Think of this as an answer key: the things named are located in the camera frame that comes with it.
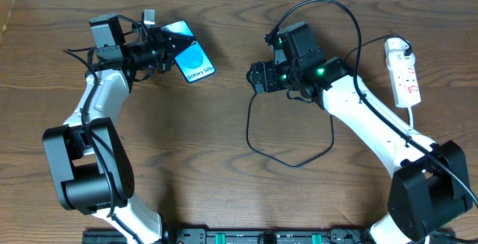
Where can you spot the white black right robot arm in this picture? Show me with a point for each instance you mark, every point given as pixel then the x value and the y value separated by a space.
pixel 430 183

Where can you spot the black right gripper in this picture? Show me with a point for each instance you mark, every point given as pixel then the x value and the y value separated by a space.
pixel 264 77

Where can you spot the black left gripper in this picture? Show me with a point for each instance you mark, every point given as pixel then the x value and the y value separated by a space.
pixel 166 46

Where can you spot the black mounting rail base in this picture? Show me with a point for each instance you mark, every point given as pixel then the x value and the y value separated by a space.
pixel 203 236

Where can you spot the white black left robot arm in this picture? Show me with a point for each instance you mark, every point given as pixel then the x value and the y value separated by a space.
pixel 90 169

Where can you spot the blue Galaxy smartphone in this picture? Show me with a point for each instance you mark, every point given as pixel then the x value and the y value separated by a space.
pixel 193 63

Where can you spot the black charger plug adapter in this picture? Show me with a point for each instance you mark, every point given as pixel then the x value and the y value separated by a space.
pixel 408 51

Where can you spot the white power strip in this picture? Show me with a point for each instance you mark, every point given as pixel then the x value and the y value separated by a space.
pixel 402 73

